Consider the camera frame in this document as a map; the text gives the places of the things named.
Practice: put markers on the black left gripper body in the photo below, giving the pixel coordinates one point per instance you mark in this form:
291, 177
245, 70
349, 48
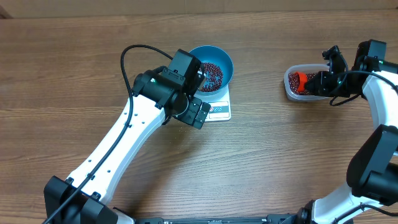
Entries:
191, 113

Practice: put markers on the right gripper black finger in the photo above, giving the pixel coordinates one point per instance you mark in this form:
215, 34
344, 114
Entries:
316, 79
313, 88

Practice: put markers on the red measuring scoop blue handle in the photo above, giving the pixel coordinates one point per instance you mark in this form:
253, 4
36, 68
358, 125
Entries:
302, 80

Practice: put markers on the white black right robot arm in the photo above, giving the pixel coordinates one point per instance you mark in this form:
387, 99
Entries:
371, 178

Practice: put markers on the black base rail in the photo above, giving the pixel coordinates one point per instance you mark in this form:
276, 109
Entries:
214, 220

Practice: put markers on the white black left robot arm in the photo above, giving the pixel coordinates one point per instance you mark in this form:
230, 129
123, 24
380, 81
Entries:
154, 98

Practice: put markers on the teal plastic bowl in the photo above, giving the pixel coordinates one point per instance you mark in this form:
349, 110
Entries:
216, 55

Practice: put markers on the red beans in bowl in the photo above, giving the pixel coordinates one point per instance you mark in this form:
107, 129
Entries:
214, 77

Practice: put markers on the white digital kitchen scale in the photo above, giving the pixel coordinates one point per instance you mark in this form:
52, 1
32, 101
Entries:
220, 104

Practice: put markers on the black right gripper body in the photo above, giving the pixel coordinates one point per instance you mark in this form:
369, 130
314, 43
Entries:
330, 86

